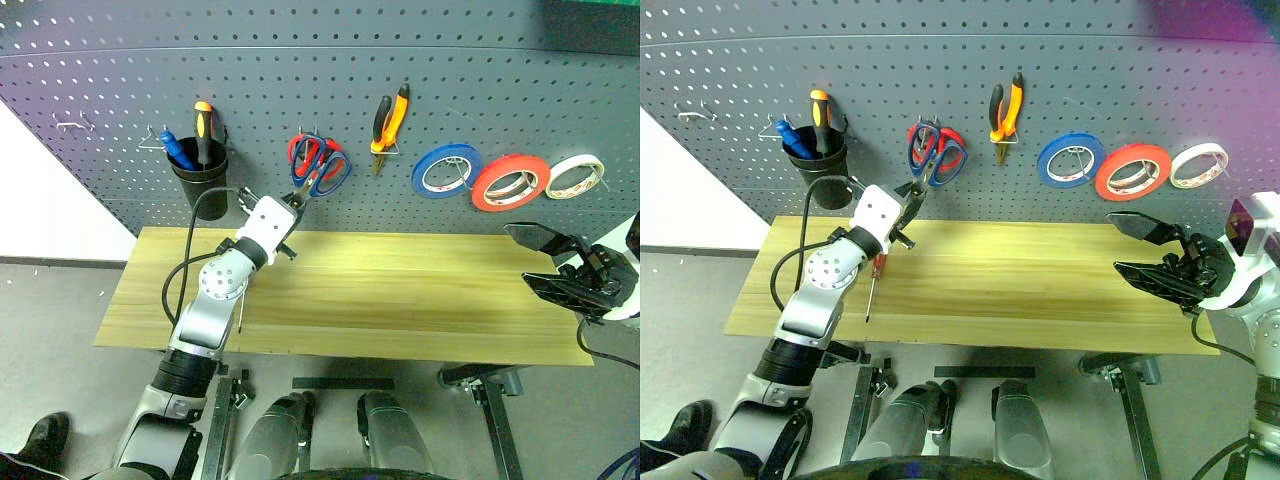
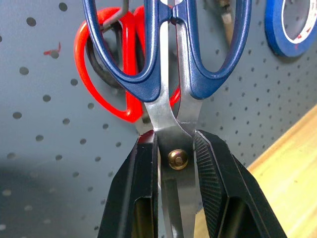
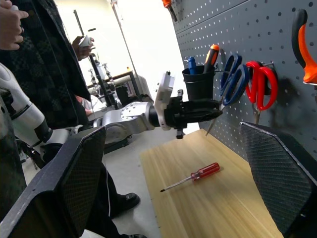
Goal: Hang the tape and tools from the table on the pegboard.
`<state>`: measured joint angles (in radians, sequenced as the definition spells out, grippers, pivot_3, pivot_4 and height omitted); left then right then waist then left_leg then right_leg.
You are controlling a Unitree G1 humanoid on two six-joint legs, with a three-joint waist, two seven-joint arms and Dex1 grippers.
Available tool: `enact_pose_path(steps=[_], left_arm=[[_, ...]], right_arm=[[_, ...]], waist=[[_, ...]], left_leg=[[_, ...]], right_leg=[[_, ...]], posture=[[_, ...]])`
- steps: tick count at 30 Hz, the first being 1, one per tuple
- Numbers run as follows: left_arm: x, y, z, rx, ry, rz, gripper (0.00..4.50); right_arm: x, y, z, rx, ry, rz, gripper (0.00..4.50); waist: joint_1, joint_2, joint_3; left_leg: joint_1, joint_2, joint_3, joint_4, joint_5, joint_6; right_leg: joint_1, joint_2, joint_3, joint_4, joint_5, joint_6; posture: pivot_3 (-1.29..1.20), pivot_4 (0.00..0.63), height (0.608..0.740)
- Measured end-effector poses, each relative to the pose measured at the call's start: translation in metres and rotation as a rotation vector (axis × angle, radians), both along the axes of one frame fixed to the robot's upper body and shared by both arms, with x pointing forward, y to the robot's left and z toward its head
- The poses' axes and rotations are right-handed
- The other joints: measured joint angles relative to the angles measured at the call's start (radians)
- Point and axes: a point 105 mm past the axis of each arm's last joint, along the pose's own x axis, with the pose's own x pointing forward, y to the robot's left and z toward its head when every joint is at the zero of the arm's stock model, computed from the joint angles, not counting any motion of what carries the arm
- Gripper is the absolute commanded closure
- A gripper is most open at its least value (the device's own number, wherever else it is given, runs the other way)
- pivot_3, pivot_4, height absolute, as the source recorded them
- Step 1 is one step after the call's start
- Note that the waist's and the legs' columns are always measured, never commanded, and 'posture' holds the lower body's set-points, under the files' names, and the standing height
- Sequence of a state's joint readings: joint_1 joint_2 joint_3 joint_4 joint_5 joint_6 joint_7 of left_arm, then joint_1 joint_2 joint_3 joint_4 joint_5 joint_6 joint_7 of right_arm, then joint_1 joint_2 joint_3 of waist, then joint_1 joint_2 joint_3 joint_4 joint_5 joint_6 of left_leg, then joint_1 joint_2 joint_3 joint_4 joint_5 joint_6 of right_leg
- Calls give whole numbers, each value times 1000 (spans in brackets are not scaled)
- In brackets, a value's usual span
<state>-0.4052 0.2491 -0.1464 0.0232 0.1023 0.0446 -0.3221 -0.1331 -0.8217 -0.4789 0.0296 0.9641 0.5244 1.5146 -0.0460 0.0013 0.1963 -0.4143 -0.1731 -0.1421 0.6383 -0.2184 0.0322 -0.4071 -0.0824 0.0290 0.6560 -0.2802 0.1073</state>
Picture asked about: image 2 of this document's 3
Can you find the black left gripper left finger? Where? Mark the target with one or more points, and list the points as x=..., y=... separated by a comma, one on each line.
x=138, y=178

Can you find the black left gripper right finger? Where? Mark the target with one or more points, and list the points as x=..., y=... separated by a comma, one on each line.
x=223, y=188

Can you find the grey metal pegboard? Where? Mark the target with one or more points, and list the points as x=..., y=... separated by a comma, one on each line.
x=37, y=99

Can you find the blue tape roll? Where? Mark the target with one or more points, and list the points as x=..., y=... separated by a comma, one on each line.
x=273, y=32

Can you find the grey metal pegboard hook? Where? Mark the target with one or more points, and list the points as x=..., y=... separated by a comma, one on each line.
x=116, y=15

